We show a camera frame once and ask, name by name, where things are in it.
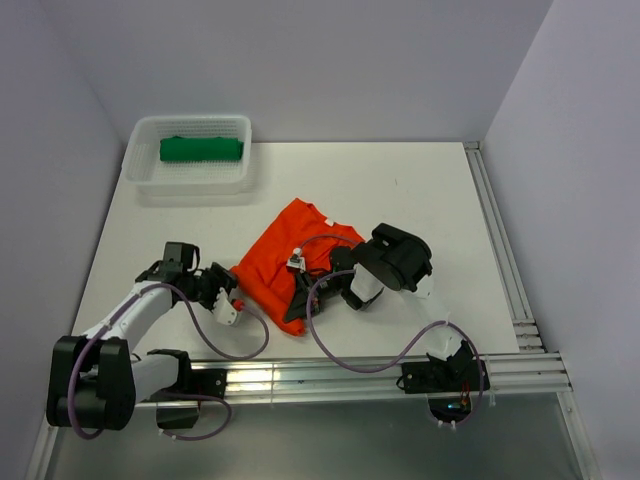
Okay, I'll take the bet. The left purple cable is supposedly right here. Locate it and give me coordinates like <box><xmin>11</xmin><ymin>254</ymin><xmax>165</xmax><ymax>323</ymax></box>
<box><xmin>72</xmin><ymin>282</ymin><xmax>271</xmax><ymax>441</ymax></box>

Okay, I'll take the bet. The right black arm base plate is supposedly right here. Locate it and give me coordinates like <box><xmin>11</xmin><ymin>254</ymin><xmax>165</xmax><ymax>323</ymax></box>
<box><xmin>396</xmin><ymin>361</ymin><xmax>491</xmax><ymax>394</ymax></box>

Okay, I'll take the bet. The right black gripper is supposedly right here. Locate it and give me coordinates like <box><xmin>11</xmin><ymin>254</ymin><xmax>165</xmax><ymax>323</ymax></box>
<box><xmin>285</xmin><ymin>269</ymin><xmax>347</xmax><ymax>324</ymax></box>

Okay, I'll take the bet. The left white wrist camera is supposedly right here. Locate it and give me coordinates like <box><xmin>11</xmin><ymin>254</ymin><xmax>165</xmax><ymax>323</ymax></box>
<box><xmin>212</xmin><ymin>289</ymin><xmax>239</xmax><ymax>326</ymax></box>

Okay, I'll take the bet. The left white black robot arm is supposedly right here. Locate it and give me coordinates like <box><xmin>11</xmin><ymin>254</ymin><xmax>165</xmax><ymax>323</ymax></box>
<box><xmin>45</xmin><ymin>242</ymin><xmax>238</xmax><ymax>439</ymax></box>

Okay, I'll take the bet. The white perforated plastic basket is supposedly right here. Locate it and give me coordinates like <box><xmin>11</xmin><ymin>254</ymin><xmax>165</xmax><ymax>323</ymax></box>
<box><xmin>121</xmin><ymin>114</ymin><xmax>258</xmax><ymax>205</ymax></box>

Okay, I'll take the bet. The rolled green t shirt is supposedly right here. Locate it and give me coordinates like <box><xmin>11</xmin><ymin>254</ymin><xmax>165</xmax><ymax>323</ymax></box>
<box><xmin>159</xmin><ymin>136</ymin><xmax>244</xmax><ymax>163</ymax></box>

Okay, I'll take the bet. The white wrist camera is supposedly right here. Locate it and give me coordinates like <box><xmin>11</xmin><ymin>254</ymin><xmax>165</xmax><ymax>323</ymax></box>
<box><xmin>212</xmin><ymin>289</ymin><xmax>239</xmax><ymax>326</ymax></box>
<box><xmin>286</xmin><ymin>253</ymin><xmax>306</xmax><ymax>272</ymax></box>

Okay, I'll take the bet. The right side aluminium rail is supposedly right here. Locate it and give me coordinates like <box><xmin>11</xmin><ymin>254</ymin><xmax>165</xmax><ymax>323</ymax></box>
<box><xmin>463</xmin><ymin>142</ymin><xmax>559</xmax><ymax>355</ymax></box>

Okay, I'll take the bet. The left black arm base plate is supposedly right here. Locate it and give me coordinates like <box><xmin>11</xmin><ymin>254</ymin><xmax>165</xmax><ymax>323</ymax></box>
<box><xmin>149</xmin><ymin>368</ymin><xmax>227</xmax><ymax>401</ymax></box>

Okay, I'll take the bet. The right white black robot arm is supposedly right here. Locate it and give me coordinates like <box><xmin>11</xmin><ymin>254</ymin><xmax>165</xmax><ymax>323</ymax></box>
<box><xmin>284</xmin><ymin>223</ymin><xmax>482</xmax><ymax>390</ymax></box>

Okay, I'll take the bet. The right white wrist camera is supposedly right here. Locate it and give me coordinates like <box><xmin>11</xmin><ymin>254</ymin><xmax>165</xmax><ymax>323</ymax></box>
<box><xmin>286</xmin><ymin>253</ymin><xmax>306</xmax><ymax>272</ymax></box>

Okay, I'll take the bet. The front aluminium rail frame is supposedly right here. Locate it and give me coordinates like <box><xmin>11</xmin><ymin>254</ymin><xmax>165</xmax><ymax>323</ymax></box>
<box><xmin>27</xmin><ymin>353</ymin><xmax>601</xmax><ymax>479</ymax></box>

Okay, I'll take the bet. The orange polo t shirt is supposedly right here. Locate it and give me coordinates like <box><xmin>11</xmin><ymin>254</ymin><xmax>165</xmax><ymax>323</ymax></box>
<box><xmin>232</xmin><ymin>198</ymin><xmax>363</xmax><ymax>337</ymax></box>

